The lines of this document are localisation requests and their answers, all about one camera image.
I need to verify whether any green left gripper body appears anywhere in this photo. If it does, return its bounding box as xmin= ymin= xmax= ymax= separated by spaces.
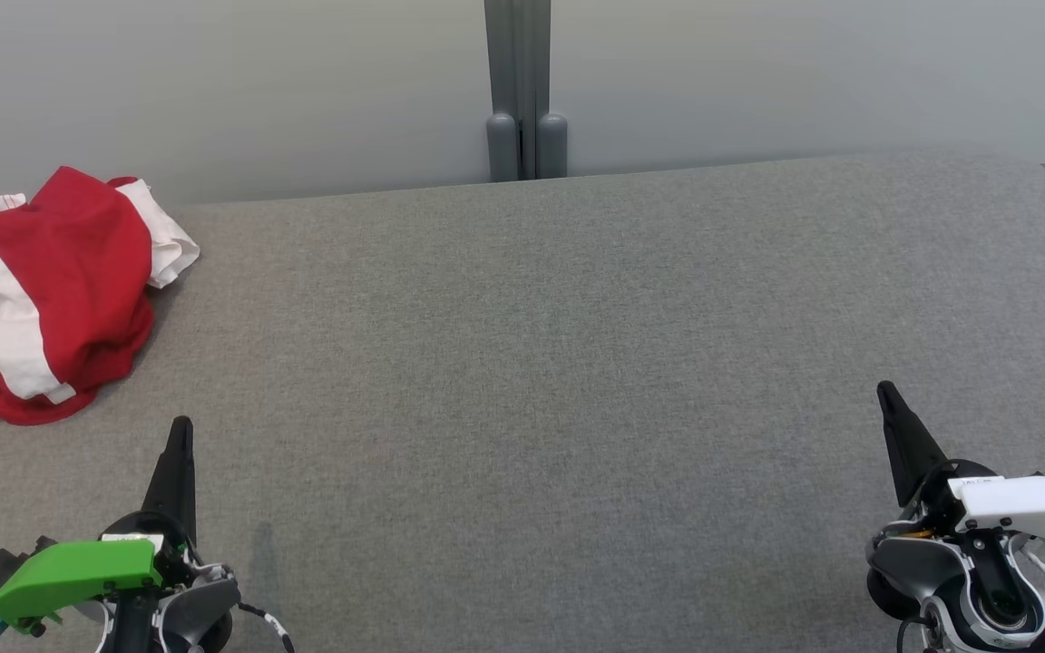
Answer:
xmin=0 ymin=510 xmax=203 ymax=634

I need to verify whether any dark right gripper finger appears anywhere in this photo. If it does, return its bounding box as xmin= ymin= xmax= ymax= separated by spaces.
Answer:
xmin=876 ymin=381 xmax=951 ymax=510

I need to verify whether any red garment with white trim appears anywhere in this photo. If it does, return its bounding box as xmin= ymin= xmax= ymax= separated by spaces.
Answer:
xmin=0 ymin=166 xmax=201 ymax=404

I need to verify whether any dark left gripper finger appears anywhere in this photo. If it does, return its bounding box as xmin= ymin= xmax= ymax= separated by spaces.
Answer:
xmin=142 ymin=415 xmax=199 ymax=545

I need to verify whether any grey fabric sofa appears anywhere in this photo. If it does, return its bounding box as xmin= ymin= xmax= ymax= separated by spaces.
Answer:
xmin=0 ymin=150 xmax=1045 ymax=653

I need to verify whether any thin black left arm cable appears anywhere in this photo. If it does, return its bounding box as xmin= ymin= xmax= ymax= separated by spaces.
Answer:
xmin=237 ymin=603 xmax=297 ymax=653

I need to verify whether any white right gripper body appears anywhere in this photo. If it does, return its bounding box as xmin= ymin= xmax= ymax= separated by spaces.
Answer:
xmin=917 ymin=458 xmax=1045 ymax=546

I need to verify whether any grey partition post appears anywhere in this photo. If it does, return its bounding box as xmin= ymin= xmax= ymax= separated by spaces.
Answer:
xmin=484 ymin=0 xmax=522 ymax=183
xmin=521 ymin=0 xmax=569 ymax=180

